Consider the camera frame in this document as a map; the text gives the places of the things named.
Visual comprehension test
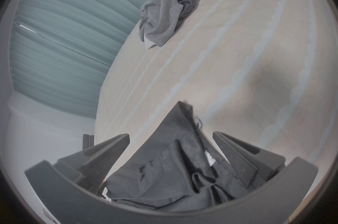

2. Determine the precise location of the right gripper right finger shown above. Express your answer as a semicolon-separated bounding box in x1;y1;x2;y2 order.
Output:
212;131;286;190

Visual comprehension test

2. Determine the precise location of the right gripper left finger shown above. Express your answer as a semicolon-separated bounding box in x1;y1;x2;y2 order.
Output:
54;134;130;188

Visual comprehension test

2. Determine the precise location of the black T-shirt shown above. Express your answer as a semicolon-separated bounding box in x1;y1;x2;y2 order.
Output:
102;101;258;212

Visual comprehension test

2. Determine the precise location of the bed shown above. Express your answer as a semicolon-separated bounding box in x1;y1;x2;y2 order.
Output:
94;0;336;165

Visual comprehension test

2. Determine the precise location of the pile of clothes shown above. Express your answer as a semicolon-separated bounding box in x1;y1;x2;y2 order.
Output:
139;0;248;50

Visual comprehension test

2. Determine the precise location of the blue-green curtain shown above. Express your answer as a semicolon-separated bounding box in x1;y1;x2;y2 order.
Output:
9;23;112;119
15;0;162;67

